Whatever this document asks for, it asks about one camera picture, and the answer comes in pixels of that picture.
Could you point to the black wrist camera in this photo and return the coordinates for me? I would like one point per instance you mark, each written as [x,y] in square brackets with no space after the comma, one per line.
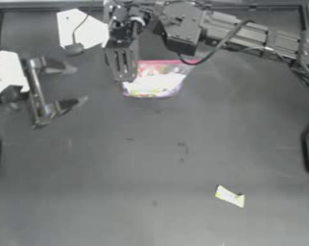
[75,49]

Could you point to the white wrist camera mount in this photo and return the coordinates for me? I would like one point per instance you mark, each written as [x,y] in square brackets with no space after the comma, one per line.
[96,32]
[8,70]

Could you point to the clear bag with pink zip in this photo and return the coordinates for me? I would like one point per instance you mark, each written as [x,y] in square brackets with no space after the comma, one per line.
[160,80]

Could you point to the pale yellow candy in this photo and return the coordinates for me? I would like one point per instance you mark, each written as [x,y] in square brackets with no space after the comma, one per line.
[229,196]

